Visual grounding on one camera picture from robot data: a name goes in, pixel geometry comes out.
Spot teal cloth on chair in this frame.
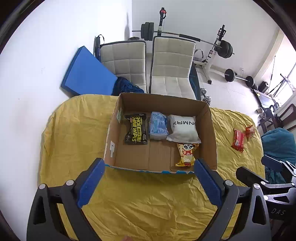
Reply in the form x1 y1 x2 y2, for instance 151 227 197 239
261 128 296 184

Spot orange snack bag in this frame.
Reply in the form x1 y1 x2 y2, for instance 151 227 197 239
245 125 256 141

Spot yellow table cloth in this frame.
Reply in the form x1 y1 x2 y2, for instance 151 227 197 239
40 95 264 240

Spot left white quilted chair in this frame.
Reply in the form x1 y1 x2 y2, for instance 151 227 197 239
93 35 147 93

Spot dark wooden chair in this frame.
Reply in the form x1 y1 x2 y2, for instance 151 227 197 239
259 104 295 133

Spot blue black weight bench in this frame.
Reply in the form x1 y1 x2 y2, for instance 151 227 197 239
189 62 201 100

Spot right white quilted chair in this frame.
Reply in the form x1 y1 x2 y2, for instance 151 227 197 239
149 36 196 100

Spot black yellow shoe wipes pack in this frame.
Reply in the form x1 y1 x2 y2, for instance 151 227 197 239
125 113 148 145

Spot dark blue knitted cloth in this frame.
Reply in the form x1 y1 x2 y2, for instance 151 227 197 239
111 77 144 96

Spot long barbell with plates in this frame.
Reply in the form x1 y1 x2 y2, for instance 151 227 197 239
132 22 234 59

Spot small dumbbell bar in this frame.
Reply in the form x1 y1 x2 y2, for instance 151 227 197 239
224 69 255 88

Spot black camera tripod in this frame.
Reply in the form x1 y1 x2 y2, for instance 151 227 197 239
267 55 295 98

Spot red flowered tissue pack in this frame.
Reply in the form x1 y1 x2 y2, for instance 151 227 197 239
231 129 245 153

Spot yellow panda snack bag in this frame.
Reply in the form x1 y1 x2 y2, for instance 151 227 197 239
175 143 200 167

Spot blue foam mat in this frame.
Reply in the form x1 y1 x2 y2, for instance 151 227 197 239
61 46 117 95

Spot white pillow pack black letters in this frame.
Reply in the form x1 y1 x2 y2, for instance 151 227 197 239
166 114 201 144

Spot blue white tissue pack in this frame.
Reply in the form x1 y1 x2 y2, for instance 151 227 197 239
149 111 169 140

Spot chrome dumbbell on floor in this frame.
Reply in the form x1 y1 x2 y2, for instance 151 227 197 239
200 88 212 105

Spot white quilted chair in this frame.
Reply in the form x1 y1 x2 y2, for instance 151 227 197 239
93 35 147 93
149 36 196 100

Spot white barbell rack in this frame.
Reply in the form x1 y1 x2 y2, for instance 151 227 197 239
154 7 226 84

